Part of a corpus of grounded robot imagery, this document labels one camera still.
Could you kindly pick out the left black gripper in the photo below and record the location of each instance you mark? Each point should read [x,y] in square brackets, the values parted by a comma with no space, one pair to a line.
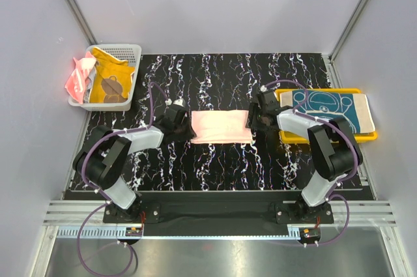
[190,134]

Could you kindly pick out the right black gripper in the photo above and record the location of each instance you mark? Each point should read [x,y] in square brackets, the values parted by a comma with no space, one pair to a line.
[253,109]

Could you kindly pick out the peach towel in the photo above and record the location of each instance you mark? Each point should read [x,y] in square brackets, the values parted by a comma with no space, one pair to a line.
[220,127]

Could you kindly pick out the teal beige Doraemon towel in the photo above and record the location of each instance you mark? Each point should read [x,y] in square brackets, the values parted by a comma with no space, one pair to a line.
[354,107]

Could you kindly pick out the yellow cloth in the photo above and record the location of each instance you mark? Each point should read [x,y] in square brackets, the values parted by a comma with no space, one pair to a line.
[113,80]

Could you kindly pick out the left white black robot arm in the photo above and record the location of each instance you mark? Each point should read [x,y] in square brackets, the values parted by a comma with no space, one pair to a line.
[101,160]

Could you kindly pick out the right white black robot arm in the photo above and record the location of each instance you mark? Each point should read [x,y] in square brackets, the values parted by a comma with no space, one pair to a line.
[334,151]

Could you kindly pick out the white plastic basket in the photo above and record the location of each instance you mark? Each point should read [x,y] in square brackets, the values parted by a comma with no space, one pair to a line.
[129,52]

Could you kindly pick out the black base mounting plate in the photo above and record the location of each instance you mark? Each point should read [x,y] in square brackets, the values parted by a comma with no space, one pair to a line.
[215,215]

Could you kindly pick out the pink striped cloth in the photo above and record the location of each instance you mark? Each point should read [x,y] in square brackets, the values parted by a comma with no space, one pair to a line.
[81,80]

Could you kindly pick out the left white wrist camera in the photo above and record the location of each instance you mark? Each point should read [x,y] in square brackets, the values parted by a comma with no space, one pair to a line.
[178,102]

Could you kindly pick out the aluminium front rail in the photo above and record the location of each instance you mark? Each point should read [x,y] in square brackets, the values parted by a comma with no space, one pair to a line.
[85,218]

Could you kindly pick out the left aluminium frame post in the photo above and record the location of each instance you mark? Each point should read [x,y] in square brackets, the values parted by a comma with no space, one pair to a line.
[81,21]

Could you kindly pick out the aluminium frame post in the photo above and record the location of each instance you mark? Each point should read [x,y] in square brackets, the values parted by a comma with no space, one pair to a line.
[355,16]
[81,21]

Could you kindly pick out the right aluminium frame post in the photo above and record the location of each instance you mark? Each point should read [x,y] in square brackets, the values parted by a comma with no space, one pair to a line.
[355,16]

